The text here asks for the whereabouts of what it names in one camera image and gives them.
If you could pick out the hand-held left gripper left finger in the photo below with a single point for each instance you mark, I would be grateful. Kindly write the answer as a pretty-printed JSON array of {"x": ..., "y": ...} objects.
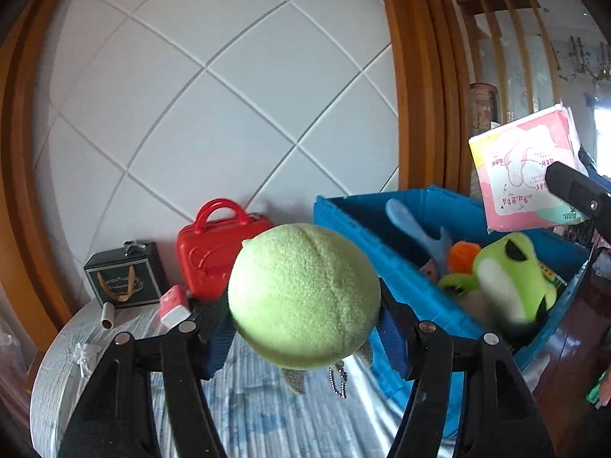
[{"x": 217, "y": 343}]

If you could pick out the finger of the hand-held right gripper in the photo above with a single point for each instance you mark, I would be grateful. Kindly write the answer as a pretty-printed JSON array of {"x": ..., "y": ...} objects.
[
  {"x": 587, "y": 162},
  {"x": 577, "y": 195}
]

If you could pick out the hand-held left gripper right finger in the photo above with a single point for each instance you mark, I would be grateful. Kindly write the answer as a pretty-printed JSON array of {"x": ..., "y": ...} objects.
[{"x": 396, "y": 343}]

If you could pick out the pink and white packet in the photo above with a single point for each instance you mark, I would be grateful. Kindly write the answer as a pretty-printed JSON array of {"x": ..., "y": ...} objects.
[{"x": 515, "y": 176}]

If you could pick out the blue plastic crate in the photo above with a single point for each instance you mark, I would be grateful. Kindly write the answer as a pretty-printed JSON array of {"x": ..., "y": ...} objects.
[{"x": 372, "y": 248}]

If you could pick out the green plush ball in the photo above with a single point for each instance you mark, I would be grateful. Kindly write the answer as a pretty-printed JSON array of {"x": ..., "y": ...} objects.
[{"x": 305, "y": 296}]

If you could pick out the green frog plush toy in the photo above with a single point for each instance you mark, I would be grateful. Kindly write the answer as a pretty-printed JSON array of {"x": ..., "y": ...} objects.
[{"x": 506, "y": 272}]

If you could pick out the cloth-covered round desktop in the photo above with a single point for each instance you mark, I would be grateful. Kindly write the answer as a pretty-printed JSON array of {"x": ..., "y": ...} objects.
[{"x": 267, "y": 420}]

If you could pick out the small red white box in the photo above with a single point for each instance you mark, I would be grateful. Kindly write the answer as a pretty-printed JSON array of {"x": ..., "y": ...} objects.
[{"x": 174, "y": 303}]

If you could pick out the small pink object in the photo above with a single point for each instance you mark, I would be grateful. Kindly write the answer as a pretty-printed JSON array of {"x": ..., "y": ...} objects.
[{"x": 429, "y": 269}]

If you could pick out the red toy suitcase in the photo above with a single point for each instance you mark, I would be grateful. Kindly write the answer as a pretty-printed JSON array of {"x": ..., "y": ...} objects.
[{"x": 210, "y": 253}]

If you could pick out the hanging dried plant decoration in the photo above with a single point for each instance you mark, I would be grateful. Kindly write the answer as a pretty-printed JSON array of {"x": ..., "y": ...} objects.
[{"x": 580, "y": 52}]

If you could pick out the orange plush toy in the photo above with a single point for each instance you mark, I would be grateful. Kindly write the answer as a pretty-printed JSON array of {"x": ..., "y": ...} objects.
[{"x": 463, "y": 255}]

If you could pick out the white cardboard roll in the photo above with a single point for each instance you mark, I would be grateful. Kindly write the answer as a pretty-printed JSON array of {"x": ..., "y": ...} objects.
[{"x": 108, "y": 315}]

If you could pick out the dark green gift bag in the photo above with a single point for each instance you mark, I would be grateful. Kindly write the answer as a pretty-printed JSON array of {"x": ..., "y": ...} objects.
[{"x": 124, "y": 276}]

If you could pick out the brown ceramic jar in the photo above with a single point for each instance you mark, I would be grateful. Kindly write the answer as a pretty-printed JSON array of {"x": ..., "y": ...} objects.
[{"x": 483, "y": 109}]

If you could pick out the light blue plastic comb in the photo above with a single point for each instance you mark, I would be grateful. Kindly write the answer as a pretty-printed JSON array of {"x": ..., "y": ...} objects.
[{"x": 405, "y": 217}]

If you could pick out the clear plastic wrapper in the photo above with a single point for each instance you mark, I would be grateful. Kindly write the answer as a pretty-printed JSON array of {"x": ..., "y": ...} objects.
[{"x": 85, "y": 355}]

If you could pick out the wooden slatted partition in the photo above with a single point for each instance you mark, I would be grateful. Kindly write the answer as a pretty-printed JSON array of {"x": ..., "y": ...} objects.
[{"x": 496, "y": 33}]

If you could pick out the wooden pillar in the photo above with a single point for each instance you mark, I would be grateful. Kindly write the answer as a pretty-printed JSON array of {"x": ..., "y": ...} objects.
[{"x": 420, "y": 81}]

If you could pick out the clear plastic bag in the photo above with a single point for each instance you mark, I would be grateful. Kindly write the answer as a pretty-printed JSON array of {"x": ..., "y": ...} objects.
[{"x": 12, "y": 358}]

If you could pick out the wooden door frame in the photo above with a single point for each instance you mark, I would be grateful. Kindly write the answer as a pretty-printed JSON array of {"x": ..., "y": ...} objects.
[{"x": 19, "y": 176}]

